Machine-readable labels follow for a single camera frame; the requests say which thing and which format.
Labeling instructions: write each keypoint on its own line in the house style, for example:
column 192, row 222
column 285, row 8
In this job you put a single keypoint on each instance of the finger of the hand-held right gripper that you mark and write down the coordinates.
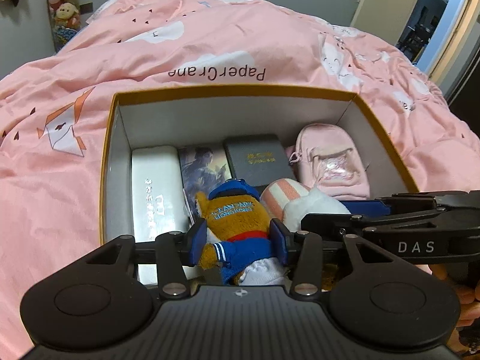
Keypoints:
column 330, row 221
column 365, row 206

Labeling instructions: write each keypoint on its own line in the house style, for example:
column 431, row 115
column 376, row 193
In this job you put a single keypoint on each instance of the white glasses case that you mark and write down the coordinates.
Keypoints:
column 157, row 180

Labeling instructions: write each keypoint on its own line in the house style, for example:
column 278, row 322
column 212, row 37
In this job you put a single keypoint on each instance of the pink striped white plush toy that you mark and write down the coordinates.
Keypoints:
column 277, row 195

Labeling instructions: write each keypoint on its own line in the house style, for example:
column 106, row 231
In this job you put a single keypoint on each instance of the dark wall socket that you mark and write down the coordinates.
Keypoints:
column 85, row 7

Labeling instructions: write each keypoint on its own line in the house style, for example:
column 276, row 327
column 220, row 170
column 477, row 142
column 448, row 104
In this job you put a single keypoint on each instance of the dark wooden chair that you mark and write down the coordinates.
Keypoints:
column 412, row 41

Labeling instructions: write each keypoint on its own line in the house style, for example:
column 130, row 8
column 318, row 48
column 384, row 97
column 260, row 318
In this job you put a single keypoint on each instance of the orange plush toy blue outfit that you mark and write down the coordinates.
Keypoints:
column 240, row 217

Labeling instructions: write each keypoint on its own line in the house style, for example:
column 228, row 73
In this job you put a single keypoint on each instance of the clear tube of plush toys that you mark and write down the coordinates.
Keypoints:
column 63, row 11

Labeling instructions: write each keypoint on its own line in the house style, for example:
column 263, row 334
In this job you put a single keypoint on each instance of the pink pouch bag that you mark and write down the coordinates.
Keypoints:
column 330, row 138

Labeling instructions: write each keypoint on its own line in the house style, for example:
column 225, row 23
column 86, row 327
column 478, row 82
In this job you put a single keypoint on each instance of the dark grey box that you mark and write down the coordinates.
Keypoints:
column 255, row 157

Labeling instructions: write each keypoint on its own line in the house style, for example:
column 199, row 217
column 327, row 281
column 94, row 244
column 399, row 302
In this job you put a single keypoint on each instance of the orange cardboard box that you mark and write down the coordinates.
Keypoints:
column 225, row 120

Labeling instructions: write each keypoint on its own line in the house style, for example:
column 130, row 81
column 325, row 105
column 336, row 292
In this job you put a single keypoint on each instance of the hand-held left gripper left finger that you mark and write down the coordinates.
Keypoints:
column 198, row 240

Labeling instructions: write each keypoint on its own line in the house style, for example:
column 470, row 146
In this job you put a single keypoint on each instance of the pink printed quilt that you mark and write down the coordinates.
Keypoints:
column 112, row 63

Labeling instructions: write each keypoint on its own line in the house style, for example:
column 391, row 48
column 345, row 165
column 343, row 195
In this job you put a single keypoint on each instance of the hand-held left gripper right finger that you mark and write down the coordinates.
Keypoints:
column 279, row 242

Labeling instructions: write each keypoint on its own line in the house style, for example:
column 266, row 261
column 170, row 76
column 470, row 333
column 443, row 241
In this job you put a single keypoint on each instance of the person's right hand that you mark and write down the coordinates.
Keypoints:
column 468, row 303

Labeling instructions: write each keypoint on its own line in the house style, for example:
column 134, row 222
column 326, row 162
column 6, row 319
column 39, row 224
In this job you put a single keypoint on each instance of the dark wardrobe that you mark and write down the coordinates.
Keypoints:
column 468, row 97

